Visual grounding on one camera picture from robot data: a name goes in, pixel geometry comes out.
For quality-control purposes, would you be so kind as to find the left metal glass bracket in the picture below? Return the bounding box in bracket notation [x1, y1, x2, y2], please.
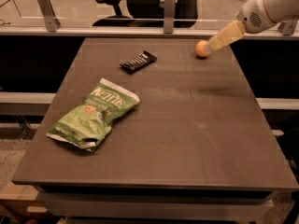
[37, 0, 60, 32]

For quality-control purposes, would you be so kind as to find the green jalapeno chip bag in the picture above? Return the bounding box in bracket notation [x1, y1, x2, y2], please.
[46, 78, 140, 152]

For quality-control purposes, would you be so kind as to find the glass partition panel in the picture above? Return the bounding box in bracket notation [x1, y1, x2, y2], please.
[0, 0, 249, 29]

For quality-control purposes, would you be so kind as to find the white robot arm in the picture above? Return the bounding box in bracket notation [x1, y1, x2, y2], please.
[195, 0, 299, 57]

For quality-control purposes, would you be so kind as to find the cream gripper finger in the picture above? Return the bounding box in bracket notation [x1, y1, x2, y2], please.
[204, 21, 246, 54]

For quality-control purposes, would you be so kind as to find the black office chair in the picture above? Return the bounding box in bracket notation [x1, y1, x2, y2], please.
[93, 0, 198, 28]

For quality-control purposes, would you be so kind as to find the orange fruit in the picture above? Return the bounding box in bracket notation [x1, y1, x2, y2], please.
[195, 40, 209, 58]

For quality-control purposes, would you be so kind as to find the cardboard box under table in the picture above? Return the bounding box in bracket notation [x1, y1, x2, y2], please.
[0, 182, 53, 224]

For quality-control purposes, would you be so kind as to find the metal glass bracket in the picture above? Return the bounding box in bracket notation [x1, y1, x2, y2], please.
[164, 0, 176, 35]
[37, 0, 60, 32]
[278, 19, 298, 35]

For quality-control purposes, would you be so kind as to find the middle metal glass bracket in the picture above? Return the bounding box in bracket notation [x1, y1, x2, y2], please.
[164, 0, 176, 35]

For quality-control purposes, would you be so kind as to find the black snack bar wrapper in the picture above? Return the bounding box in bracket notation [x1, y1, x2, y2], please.
[121, 50, 157, 74]

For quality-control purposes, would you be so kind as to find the right metal glass bracket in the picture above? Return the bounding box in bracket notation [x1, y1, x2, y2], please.
[278, 19, 298, 35]

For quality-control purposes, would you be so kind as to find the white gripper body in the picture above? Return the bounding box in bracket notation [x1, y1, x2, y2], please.
[236, 0, 276, 34]

